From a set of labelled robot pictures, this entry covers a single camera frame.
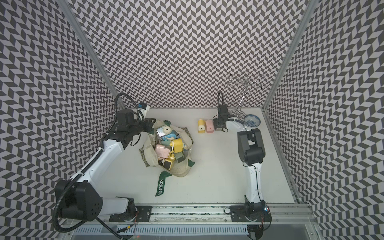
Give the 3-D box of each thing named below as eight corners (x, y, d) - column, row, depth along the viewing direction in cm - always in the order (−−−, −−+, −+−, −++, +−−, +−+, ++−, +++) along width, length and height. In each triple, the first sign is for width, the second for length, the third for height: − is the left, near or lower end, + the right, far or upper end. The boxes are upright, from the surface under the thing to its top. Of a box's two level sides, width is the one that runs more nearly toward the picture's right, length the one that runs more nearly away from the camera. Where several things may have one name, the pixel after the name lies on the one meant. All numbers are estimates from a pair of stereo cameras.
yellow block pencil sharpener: (198, 133, 105) (198, 127, 100) (198, 124, 110) (198, 118, 105) (205, 133, 105) (205, 127, 100) (204, 124, 110) (205, 118, 105)
